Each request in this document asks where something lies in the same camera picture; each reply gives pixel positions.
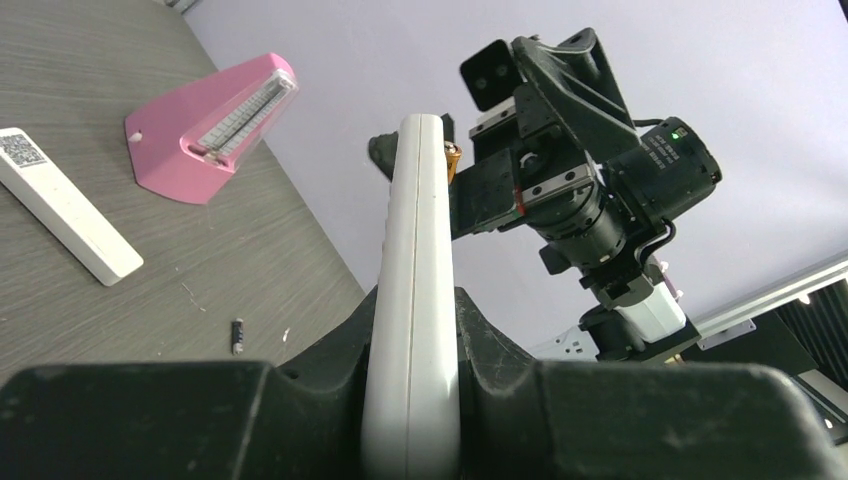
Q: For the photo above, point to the orange battery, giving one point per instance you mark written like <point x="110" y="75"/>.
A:
<point x="453" y="154"/>

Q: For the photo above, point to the long white remote control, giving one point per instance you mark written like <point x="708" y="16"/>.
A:
<point x="52" y="198"/>

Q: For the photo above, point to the small white remote control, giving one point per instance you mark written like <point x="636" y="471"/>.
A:
<point x="411" y="412"/>

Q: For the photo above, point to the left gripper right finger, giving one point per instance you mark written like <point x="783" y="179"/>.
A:
<point x="525" y="418"/>

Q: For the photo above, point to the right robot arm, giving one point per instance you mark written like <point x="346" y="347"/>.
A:
<point x="602" y="334"/>

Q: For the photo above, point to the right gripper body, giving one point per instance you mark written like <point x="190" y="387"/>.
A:
<point x="590" y="214"/>

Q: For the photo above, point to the black battery upper left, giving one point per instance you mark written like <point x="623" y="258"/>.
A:
<point x="237" y="336"/>

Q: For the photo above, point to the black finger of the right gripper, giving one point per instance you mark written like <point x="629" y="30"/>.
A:
<point x="561" y="94"/>

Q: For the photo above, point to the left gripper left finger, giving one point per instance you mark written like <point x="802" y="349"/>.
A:
<point x="193" y="420"/>

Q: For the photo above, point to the pink metronome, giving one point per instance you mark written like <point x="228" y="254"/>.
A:
<point x="186" y="144"/>

